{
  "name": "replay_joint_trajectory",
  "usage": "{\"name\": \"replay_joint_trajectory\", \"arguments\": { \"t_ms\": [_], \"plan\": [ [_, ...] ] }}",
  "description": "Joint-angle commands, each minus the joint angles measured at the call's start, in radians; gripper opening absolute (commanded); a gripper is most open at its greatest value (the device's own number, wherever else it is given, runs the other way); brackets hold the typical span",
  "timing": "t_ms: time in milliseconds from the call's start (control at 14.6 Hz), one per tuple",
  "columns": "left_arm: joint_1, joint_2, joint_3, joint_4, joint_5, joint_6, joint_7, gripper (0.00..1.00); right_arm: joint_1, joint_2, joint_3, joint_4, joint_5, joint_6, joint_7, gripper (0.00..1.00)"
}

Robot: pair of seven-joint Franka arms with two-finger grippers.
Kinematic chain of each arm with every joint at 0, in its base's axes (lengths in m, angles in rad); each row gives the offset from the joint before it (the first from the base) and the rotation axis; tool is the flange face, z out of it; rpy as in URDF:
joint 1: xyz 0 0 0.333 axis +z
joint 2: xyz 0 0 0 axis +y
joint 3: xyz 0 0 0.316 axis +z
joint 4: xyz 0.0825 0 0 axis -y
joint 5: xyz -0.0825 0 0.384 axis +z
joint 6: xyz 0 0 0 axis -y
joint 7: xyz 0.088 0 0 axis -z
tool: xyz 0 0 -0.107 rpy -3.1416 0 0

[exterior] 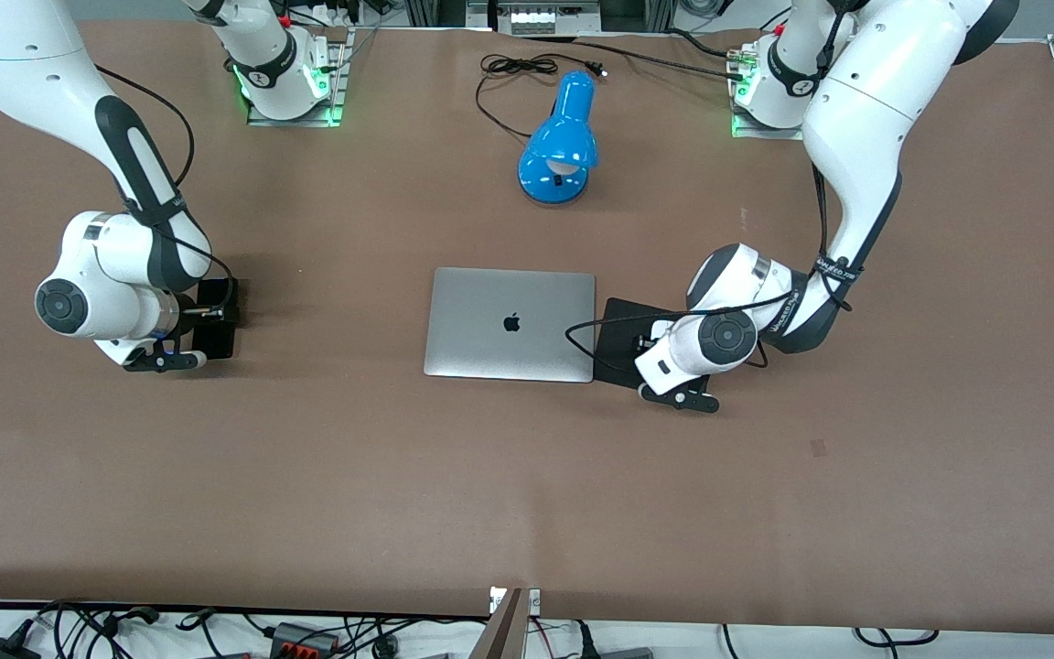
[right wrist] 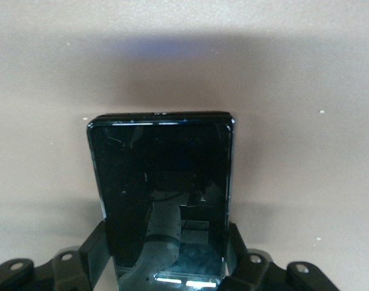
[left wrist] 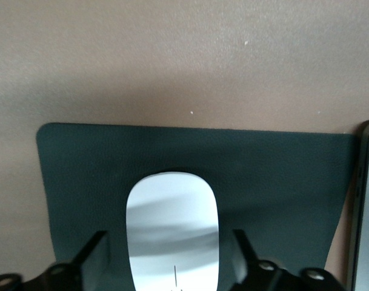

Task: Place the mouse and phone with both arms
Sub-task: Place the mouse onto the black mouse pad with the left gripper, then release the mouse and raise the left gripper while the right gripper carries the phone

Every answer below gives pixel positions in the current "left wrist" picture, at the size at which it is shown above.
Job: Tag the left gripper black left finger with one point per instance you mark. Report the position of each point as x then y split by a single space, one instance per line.
66 276

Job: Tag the black mouse pad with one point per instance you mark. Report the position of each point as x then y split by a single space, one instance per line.
263 169

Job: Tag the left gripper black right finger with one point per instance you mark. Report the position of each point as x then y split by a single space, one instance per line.
263 277

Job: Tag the white computer mouse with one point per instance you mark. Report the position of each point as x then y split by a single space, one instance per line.
172 218

